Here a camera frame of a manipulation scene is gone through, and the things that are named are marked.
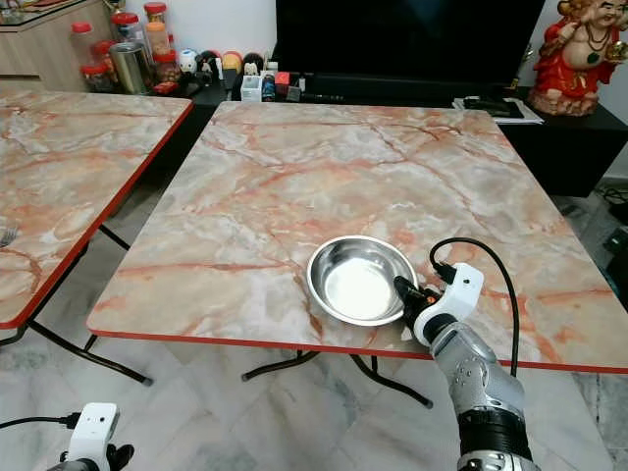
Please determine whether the large steel bowl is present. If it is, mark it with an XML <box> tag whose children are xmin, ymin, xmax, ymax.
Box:
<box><xmin>306</xmin><ymin>235</ymin><xmax>420</xmax><ymax>327</ymax></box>

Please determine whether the orange snack jar red lid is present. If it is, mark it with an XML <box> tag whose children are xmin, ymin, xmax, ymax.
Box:
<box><xmin>143</xmin><ymin>2</ymin><xmax>169</xmax><ymax>55</ymax></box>

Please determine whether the slim bottle red lid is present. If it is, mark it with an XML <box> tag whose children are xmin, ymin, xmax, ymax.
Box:
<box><xmin>71</xmin><ymin>22</ymin><xmax>94</xmax><ymax>65</ymax></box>

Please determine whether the tall clear jar red lid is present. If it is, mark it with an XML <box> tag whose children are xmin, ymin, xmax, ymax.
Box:
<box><xmin>110</xmin><ymin>13</ymin><xmax>141</xmax><ymax>45</ymax></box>

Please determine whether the light wooden cabinet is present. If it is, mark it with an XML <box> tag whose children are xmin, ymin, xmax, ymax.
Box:
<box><xmin>0</xmin><ymin>0</ymin><xmax>114</xmax><ymax>92</ymax></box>

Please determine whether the small jar red lid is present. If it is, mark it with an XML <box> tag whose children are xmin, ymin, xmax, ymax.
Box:
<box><xmin>152</xmin><ymin>51</ymin><xmax>180</xmax><ymax>87</ymax></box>

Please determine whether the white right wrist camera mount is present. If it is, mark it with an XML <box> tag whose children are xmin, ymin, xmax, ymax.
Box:
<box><xmin>412</xmin><ymin>263</ymin><xmax>486</xmax><ymax>346</ymax></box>

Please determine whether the black television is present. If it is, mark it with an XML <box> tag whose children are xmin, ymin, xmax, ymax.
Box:
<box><xmin>275</xmin><ymin>0</ymin><xmax>546</xmax><ymax>81</ymax></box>

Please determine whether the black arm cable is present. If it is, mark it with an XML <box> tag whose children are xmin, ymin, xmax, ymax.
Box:
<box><xmin>0</xmin><ymin>412</ymin><xmax>81</xmax><ymax>431</ymax></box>
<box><xmin>429</xmin><ymin>236</ymin><xmax>521</xmax><ymax>379</ymax></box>

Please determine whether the steel canister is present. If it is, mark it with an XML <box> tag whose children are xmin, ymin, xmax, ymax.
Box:
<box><xmin>110</xmin><ymin>42</ymin><xmax>148</xmax><ymax>96</ymax></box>

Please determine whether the red laughing Buddha statue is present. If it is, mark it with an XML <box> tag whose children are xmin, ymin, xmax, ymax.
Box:
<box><xmin>526</xmin><ymin>0</ymin><xmax>628</xmax><ymax>117</ymax></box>

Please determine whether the black toy figure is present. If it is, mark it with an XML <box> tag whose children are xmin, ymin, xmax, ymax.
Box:
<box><xmin>198</xmin><ymin>51</ymin><xmax>222</xmax><ymax>84</ymax></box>
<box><xmin>243</xmin><ymin>52</ymin><xmax>266</xmax><ymax>78</ymax></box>

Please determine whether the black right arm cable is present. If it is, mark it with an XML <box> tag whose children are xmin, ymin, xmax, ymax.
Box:
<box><xmin>429</xmin><ymin>236</ymin><xmax>521</xmax><ymax>379</ymax></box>

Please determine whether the white toy figure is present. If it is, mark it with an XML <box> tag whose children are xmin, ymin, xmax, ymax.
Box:
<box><xmin>177</xmin><ymin>49</ymin><xmax>199</xmax><ymax>76</ymax></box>

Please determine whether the squat jar red lid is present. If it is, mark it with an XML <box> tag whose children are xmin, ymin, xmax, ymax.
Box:
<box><xmin>80</xmin><ymin>63</ymin><xmax>109</xmax><ymax>94</ymax></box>

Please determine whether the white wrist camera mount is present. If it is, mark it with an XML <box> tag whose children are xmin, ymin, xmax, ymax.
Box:
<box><xmin>412</xmin><ymin>263</ymin><xmax>486</xmax><ymax>346</ymax></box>
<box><xmin>71</xmin><ymin>402</ymin><xmax>121</xmax><ymax>470</ymax></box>

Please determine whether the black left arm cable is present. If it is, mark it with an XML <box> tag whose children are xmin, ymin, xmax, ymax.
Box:
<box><xmin>0</xmin><ymin>412</ymin><xmax>81</xmax><ymax>431</ymax></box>

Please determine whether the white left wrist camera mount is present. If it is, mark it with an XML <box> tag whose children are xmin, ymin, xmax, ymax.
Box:
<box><xmin>71</xmin><ymin>402</ymin><xmax>121</xmax><ymax>470</ymax></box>

